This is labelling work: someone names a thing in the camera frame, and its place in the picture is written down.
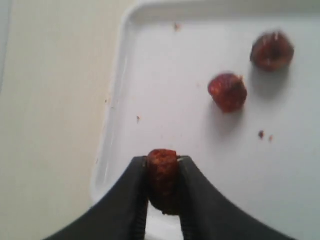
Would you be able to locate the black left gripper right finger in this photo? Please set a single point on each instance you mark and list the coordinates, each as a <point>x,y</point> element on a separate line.
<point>205,214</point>

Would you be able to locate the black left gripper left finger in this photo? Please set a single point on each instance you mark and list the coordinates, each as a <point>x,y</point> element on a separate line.
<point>120,215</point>

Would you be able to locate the white rectangular plastic tray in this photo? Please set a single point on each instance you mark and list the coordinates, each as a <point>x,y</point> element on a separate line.
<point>265,158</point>

